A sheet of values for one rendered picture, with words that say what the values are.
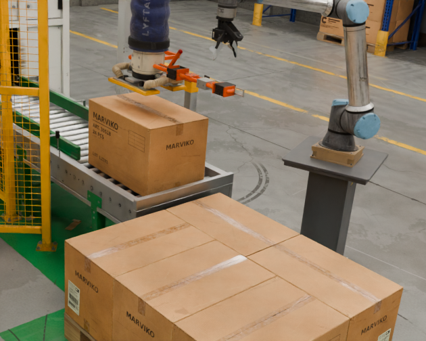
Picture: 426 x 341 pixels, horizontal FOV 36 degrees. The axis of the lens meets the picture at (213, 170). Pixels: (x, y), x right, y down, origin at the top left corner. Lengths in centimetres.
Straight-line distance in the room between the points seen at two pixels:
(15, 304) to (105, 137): 103
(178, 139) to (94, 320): 106
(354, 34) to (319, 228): 117
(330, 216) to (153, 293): 147
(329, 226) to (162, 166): 106
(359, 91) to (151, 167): 116
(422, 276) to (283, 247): 138
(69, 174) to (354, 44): 175
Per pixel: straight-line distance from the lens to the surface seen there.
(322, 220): 389
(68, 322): 333
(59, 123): 467
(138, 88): 354
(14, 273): 395
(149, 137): 339
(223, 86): 318
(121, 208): 350
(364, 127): 357
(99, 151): 384
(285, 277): 294
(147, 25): 352
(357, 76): 352
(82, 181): 377
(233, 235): 324
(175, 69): 347
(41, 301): 369
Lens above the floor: 204
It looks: 22 degrees down
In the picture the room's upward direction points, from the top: 5 degrees clockwise
